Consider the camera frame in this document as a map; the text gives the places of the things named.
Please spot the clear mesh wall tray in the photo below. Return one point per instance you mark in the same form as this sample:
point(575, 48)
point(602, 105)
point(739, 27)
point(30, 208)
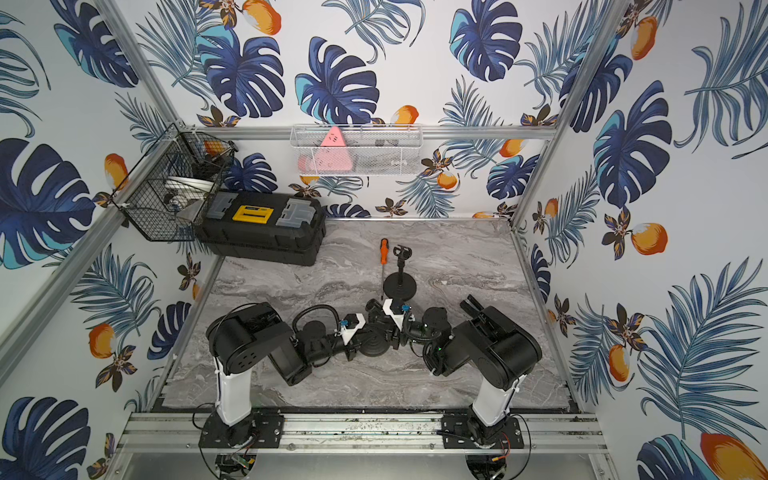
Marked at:
point(376, 150)

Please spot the black wire basket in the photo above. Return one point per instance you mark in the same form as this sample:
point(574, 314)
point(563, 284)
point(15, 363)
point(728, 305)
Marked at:
point(178, 178)

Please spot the aluminium front rail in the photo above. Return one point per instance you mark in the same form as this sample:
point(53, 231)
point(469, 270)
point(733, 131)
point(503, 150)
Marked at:
point(370, 433)

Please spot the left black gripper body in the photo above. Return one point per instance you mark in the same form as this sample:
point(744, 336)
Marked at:
point(363, 327)

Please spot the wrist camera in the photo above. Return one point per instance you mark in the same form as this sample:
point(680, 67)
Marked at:
point(350, 325)
point(398, 311)

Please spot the black plastic toolbox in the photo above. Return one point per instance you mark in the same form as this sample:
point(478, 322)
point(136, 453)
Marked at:
point(271, 227)

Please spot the black stand pole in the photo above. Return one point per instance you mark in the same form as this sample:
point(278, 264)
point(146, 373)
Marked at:
point(403, 253)

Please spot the black clip piece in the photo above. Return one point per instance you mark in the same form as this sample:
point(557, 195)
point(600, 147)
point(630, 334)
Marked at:
point(472, 307)

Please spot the black round base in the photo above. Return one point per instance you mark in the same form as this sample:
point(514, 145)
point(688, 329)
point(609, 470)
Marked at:
point(401, 287)
point(374, 342)

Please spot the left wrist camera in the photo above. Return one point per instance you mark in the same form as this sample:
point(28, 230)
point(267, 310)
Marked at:
point(350, 325)

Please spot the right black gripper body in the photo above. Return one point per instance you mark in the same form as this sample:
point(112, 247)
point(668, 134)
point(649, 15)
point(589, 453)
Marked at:
point(416, 334)

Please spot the orange handled screwdriver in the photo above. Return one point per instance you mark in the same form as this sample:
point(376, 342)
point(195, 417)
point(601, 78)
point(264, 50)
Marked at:
point(384, 250)

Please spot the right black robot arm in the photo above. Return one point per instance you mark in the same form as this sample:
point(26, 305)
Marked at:
point(503, 352)

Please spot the pink triangle card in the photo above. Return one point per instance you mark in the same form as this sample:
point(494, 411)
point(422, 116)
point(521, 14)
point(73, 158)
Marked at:
point(332, 156)

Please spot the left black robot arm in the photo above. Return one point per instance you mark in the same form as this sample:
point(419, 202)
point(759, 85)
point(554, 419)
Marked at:
point(263, 311)

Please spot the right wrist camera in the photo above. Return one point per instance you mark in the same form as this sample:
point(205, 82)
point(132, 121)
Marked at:
point(398, 311)

